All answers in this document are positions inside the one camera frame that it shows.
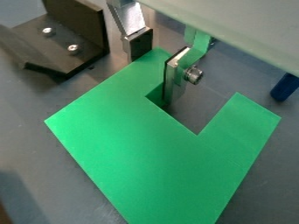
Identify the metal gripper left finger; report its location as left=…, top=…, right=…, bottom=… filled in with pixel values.
left=106, top=0, right=153, bottom=62

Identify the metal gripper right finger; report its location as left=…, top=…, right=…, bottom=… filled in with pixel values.
left=162, top=26, right=210, bottom=104

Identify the green U-shaped block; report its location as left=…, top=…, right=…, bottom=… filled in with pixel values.
left=45, top=48, right=280, bottom=224

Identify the black angle fixture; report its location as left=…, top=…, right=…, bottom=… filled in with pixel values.
left=0, top=0, right=109, bottom=79

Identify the blue hex peg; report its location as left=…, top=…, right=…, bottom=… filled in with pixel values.
left=269, top=73, right=299, bottom=102

